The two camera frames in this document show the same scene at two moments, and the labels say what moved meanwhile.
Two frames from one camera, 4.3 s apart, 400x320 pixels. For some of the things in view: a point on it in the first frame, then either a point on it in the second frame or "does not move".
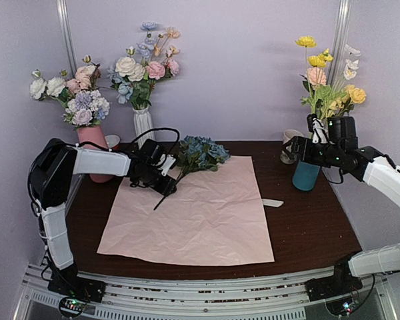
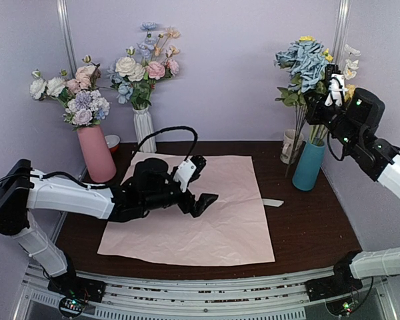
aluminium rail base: [277, 299] does not move
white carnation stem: [351, 67] does not move
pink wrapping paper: [213, 217] does not move
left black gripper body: [149, 179] -> [159, 200]
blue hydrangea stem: [197, 153] -> [308, 62]
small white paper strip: [273, 203] does not move
